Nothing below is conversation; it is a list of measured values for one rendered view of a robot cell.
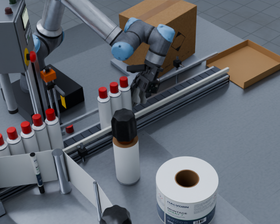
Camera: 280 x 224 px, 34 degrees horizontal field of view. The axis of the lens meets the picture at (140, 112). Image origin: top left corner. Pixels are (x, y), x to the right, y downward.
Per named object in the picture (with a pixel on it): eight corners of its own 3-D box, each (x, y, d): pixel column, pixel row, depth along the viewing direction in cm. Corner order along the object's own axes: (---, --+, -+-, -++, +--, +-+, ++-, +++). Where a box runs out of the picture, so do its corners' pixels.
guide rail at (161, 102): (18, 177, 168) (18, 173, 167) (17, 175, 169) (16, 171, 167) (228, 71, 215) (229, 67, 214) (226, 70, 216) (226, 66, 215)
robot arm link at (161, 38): (159, 22, 184) (178, 30, 183) (150, 46, 188) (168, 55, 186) (154, 22, 177) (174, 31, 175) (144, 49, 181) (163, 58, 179)
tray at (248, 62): (243, 89, 215) (244, 82, 212) (206, 65, 231) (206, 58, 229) (286, 66, 228) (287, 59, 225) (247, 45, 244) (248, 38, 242)
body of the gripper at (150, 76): (142, 94, 183) (154, 66, 179) (130, 84, 188) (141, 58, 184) (156, 95, 188) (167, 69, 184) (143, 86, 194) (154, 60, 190)
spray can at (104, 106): (105, 134, 186) (100, 94, 173) (98, 128, 190) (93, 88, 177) (115, 129, 189) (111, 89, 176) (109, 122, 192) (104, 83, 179)
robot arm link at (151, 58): (145, 47, 183) (158, 50, 189) (140, 58, 185) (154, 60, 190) (156, 55, 178) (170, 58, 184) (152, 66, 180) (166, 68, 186)
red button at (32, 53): (24, 55, 148) (34, 54, 148) (26, 49, 151) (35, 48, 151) (26, 65, 151) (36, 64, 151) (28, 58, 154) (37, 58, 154)
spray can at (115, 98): (117, 129, 189) (113, 89, 176) (108, 123, 192) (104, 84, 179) (126, 123, 191) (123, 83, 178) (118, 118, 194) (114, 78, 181)
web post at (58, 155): (62, 196, 162) (54, 159, 150) (56, 189, 165) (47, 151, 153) (74, 190, 164) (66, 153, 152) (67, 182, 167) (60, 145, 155)
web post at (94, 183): (99, 223, 152) (93, 186, 140) (96, 219, 153) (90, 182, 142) (104, 220, 153) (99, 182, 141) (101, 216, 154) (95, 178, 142)
